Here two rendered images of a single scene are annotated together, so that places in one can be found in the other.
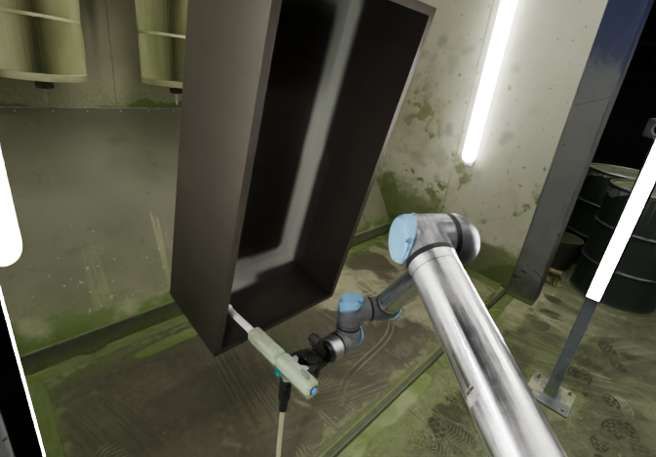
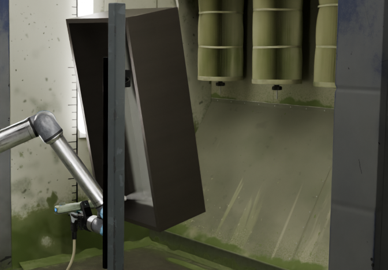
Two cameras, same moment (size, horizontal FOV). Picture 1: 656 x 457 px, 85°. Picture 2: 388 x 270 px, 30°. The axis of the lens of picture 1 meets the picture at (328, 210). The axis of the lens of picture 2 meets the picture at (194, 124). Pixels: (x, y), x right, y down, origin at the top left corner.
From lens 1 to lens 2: 4.46 m
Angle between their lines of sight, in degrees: 94
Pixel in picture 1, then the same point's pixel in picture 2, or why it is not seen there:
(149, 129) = (282, 120)
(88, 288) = not seen: hidden behind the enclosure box
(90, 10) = not seen: hidden behind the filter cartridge
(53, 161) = (226, 132)
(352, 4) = (176, 16)
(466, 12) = not seen: outside the picture
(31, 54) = (200, 66)
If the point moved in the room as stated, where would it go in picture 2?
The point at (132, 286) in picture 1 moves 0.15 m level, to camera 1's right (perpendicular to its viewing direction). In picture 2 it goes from (202, 221) to (200, 226)
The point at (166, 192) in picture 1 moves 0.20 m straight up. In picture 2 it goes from (259, 169) to (260, 140)
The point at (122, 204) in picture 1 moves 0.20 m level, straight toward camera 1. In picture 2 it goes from (233, 168) to (208, 169)
